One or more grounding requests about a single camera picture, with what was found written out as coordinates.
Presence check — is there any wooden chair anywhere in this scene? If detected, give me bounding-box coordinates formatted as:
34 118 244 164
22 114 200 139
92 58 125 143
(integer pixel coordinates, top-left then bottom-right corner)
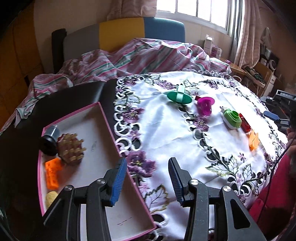
243 61 277 98

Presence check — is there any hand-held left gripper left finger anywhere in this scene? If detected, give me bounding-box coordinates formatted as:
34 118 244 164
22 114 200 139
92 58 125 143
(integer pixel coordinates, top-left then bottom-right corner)
43 157 128 241

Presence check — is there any red translucent plastic piece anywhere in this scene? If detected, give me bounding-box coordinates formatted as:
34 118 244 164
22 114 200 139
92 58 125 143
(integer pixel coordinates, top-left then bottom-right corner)
238 113 252 133

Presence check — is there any green plastic disc toy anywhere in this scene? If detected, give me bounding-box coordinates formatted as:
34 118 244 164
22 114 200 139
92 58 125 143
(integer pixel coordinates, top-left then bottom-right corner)
166 85 193 104

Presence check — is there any magenta plastic cup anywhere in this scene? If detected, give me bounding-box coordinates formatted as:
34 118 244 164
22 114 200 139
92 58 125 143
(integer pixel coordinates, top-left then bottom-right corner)
196 97 215 116

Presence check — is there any person's red clothing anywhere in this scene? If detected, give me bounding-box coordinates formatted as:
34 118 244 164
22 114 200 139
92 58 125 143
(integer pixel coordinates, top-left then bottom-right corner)
248 148 296 241

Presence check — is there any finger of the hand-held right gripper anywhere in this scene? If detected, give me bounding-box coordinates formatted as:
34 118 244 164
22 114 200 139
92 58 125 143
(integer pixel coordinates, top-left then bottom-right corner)
263 110 282 123

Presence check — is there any person's right hand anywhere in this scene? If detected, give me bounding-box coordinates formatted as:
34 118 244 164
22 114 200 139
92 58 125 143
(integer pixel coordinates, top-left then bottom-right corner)
286 120 296 150

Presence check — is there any window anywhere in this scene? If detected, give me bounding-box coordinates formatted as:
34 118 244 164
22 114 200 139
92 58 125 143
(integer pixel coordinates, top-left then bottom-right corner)
156 0 243 35

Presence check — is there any wooden wardrobe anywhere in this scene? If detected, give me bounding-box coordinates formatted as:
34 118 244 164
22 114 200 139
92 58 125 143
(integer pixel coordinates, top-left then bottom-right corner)
0 0 44 126

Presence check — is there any white floral embroidered tablecloth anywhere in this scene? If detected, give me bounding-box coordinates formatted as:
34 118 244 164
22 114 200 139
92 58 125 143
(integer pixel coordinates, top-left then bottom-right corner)
113 71 289 241

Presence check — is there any grey yellow blue headboard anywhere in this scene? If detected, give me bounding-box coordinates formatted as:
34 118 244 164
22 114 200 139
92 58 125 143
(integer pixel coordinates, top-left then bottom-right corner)
62 17 186 67

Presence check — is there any wooden nightstand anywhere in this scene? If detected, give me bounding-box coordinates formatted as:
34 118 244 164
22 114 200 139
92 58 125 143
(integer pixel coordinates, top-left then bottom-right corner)
224 59 247 77

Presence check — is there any beige patterned curtain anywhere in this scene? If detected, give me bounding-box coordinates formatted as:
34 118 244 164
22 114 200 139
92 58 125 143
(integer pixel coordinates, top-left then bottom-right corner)
230 0 263 67
106 0 158 21

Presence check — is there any pink green striped bed sheet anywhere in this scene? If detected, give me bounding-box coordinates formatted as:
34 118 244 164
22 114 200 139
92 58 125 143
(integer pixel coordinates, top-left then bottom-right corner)
0 38 232 130

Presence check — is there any black cable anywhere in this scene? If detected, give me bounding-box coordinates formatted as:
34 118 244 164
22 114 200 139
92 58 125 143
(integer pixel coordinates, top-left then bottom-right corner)
264 139 296 209

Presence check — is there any pink-edged white cardboard box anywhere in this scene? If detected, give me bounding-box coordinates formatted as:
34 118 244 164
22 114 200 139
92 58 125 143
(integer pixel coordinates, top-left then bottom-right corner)
37 102 158 241

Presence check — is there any white carton box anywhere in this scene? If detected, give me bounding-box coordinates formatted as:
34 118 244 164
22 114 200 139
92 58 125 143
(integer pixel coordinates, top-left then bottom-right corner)
203 35 214 55

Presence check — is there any yellow oval plastic piece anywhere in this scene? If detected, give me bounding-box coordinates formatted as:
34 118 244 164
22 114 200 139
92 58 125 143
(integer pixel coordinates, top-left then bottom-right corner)
46 190 59 209

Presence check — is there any orange perforated plastic block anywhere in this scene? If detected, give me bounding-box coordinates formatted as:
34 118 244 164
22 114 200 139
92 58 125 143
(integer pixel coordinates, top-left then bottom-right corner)
45 158 63 189

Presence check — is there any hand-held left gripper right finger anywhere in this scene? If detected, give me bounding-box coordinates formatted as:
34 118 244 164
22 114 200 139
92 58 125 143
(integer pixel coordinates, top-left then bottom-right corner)
168 157 266 241

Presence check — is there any orange plastic clip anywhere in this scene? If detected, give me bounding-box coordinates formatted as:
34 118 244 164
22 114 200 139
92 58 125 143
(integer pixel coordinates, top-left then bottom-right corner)
248 130 259 151

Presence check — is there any black grey cylinder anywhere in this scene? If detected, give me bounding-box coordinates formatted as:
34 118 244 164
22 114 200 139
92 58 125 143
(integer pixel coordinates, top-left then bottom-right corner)
39 125 61 156

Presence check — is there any green white plug-in device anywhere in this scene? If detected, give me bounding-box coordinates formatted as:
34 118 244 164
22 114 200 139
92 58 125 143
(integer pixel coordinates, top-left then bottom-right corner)
220 106 242 130

